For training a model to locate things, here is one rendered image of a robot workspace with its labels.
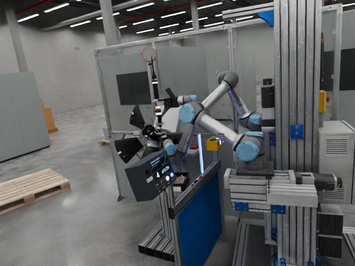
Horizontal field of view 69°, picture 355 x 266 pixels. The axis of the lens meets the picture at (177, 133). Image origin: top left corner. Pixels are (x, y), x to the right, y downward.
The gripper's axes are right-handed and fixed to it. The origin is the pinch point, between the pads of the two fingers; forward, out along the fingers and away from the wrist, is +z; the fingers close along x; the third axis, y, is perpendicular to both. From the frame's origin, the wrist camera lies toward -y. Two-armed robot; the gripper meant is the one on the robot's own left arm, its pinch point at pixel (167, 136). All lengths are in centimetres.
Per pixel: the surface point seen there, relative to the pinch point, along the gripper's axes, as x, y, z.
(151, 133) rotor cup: -3.6, 11.9, 9.1
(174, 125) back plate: 0.6, -11.1, 36.1
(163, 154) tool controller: -7, 8, -62
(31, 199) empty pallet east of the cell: 91, 206, 182
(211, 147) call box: 20.5, -35.1, 7.8
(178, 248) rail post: 60, 13, -55
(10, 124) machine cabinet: -1, 334, 466
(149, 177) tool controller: -2, 18, -76
